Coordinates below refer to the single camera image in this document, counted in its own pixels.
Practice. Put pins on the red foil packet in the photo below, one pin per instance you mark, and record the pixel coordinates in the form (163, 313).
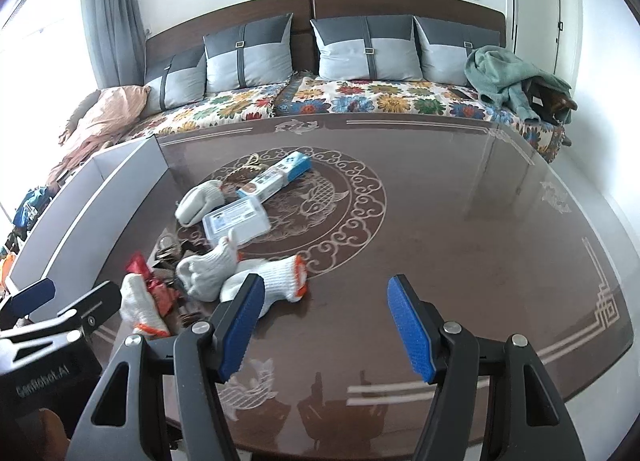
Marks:
(140, 266)

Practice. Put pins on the white knit glove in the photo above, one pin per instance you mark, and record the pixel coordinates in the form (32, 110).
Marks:
(280, 281)
(137, 306)
(197, 203)
(207, 271)

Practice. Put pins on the brown bag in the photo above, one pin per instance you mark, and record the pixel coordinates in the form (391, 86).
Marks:
(555, 106)

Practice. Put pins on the pink blanket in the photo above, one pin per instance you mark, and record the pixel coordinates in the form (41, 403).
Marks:
(105, 116)

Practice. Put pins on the clear plastic box with label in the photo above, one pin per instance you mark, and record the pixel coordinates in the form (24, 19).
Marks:
(235, 221)

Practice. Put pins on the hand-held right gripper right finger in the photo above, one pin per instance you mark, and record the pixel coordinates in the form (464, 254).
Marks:
(410, 331)

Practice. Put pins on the orange plastic item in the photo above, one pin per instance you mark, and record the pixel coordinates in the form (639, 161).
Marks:
(4, 271)

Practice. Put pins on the blue bag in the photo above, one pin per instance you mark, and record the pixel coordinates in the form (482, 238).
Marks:
(32, 206)

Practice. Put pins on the white door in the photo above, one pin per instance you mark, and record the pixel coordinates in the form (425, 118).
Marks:
(540, 16)

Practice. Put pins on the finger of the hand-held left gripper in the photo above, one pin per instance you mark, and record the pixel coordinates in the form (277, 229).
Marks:
(32, 293)
(95, 306)

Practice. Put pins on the blue and white carton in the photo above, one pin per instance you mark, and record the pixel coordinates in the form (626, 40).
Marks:
(275, 176)

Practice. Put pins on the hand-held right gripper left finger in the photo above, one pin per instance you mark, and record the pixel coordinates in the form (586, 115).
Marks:
(240, 331)

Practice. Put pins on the grey curtain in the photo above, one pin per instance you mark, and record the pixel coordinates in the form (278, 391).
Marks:
(110, 1)

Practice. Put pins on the green garment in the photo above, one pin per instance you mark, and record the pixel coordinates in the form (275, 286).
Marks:
(495, 71)

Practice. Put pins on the grey-white foam container box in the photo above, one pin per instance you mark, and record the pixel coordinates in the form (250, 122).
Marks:
(75, 201)

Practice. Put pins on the brown woven accessory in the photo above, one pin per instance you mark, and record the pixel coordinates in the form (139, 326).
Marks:
(167, 246)

